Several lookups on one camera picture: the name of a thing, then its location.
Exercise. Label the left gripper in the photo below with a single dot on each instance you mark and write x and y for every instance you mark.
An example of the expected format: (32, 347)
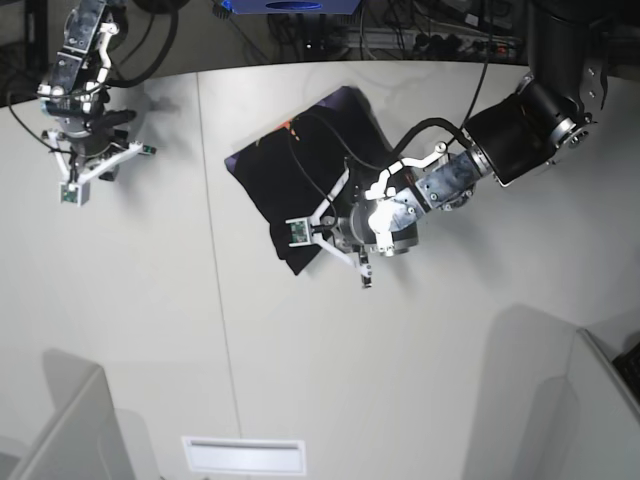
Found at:
(384, 227)

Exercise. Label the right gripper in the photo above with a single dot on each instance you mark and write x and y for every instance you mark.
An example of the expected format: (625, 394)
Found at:
(96, 135)

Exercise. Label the black T-shirt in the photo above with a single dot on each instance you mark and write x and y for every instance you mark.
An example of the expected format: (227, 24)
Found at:
(286, 172)

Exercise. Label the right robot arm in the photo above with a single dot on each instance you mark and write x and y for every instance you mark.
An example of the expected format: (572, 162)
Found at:
(83, 71)

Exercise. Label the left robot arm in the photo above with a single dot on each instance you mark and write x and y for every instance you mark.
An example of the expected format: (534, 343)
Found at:
(436, 165)

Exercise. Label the white power strip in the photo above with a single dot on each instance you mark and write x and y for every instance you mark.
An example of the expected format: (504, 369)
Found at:
(390, 39)

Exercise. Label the blue box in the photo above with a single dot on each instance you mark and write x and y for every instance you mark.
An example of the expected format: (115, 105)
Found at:
(268, 7)

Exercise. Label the white partition panel right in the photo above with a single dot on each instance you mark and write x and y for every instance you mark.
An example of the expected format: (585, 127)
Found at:
(555, 409)

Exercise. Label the white partition panel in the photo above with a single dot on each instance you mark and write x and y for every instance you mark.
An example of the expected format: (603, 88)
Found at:
(86, 436)
(555, 409)

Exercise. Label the white partition panel left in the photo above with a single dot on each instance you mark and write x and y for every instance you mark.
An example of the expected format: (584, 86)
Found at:
(86, 436)

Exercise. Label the black keyboard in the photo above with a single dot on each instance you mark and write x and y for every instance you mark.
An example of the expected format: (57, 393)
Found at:
(628, 366)

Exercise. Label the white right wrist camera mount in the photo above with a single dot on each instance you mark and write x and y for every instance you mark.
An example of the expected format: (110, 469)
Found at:
(75, 185)

